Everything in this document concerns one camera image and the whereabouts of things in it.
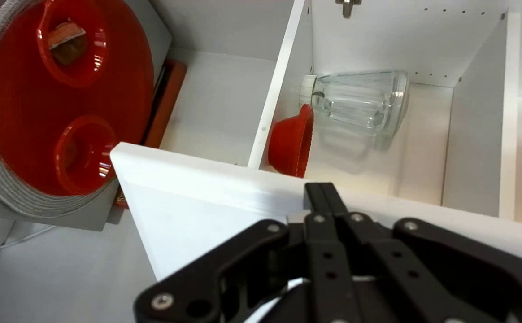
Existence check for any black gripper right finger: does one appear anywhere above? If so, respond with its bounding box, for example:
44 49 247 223
304 183 522 323

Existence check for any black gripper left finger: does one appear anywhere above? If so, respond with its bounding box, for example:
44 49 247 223
132 221 306 323

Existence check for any white cabinet door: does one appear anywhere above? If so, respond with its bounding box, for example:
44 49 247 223
109 142 522 278

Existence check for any red bowl in cabinet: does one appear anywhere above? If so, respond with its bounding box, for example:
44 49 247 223
269 104 313 178

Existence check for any white upper cabinet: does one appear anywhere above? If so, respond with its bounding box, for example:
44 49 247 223
152 0 522 221

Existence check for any clear glass blender jar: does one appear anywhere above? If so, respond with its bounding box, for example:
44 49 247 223
299 70 409 151

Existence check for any red bowl on tray right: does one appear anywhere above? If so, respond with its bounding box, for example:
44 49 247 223
53 115 116 196

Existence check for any red bowl on tray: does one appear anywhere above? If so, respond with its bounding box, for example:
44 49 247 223
53 115 116 196
35 0 109 88

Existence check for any wooden cutting board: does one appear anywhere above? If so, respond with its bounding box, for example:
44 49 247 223
113 58 188 212

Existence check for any round red tray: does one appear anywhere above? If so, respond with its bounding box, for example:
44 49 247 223
0 0 156 217

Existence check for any red bowl on tray left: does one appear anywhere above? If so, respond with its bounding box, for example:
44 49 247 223
35 0 109 88

